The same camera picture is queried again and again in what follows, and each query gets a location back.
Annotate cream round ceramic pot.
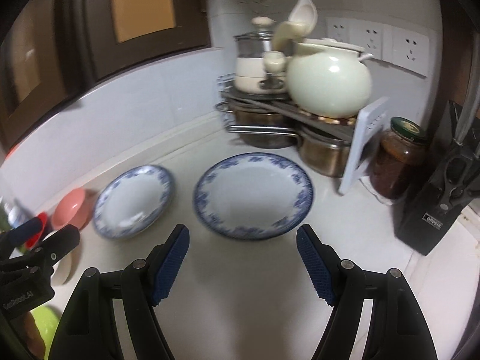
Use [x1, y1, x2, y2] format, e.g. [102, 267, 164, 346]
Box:
[286, 38, 374, 119]

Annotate upper stainless steel pot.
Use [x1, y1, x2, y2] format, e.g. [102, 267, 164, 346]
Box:
[215, 100, 299, 150]

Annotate lower stainless steel pot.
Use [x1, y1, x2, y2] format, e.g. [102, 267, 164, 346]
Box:
[298, 126, 351, 178]

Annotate pink bowl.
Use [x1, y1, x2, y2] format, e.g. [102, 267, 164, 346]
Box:
[51, 188, 93, 231]

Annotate black knife block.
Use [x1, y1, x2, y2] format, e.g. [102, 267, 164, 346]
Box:
[394, 102, 479, 256]

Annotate white wall socket panel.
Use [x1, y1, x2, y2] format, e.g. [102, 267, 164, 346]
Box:
[325, 17, 430, 77]

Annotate red bowl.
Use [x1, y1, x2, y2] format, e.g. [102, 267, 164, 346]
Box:
[24, 211, 48, 250]

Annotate large blue floral plate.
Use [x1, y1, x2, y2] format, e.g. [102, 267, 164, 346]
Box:
[193, 152, 314, 241]

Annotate metal corner pot rack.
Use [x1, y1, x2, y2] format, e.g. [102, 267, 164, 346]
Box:
[214, 72, 392, 196]

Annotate cream ladle spoon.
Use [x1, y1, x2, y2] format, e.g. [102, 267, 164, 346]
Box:
[271, 21, 307, 51]

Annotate glass jar brown sauce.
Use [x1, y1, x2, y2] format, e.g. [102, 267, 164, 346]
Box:
[369, 116, 427, 200]

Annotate green plate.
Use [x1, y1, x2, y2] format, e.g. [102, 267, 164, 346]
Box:
[32, 306, 59, 359]

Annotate dark wooden window frame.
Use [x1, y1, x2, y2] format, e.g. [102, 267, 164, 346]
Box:
[1, 0, 211, 150]

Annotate stainless steel pot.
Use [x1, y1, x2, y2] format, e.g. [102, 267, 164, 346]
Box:
[215, 100, 299, 150]
[298, 126, 351, 178]

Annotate small blue floral plate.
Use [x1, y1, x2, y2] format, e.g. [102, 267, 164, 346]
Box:
[93, 165, 176, 240]

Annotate white plastic rice ladle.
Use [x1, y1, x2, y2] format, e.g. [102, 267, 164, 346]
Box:
[288, 0, 317, 36]

